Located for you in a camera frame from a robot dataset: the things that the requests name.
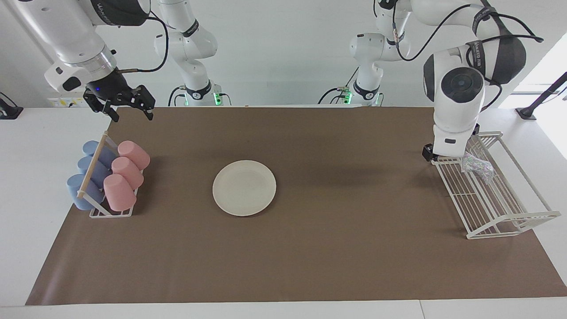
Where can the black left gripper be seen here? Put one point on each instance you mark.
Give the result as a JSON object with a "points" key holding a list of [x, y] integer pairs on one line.
{"points": [[428, 153]]}

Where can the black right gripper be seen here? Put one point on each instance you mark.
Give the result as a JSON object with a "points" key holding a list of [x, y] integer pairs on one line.
{"points": [[110, 87]]}

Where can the silver foil packet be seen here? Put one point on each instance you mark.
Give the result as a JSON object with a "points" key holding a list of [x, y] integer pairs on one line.
{"points": [[480, 167]]}

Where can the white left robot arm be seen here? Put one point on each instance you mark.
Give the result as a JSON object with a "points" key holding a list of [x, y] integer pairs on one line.
{"points": [[458, 97]]}

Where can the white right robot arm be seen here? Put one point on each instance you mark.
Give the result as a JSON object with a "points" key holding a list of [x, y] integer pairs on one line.
{"points": [[71, 35]]}

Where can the cream round plate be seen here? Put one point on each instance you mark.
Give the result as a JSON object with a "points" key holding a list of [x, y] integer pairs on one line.
{"points": [[243, 188]]}

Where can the pink plastic cup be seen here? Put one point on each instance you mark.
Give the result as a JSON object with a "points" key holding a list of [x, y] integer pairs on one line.
{"points": [[135, 154], [128, 173], [119, 193]]}

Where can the blue plastic cup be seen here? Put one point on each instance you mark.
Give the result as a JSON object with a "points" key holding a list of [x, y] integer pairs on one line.
{"points": [[86, 165], [91, 147], [75, 190]]}

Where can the white cup rack wooden bar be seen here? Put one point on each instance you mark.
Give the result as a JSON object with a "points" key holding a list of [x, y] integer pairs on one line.
{"points": [[92, 170]]}

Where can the black desk clamp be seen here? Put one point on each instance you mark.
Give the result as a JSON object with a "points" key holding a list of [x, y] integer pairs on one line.
{"points": [[9, 110]]}

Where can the brown table mat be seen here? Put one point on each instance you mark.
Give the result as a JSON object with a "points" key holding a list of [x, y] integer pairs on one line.
{"points": [[332, 257]]}

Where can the white wall socket box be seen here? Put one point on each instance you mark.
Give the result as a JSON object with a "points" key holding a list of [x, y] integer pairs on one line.
{"points": [[66, 103]]}

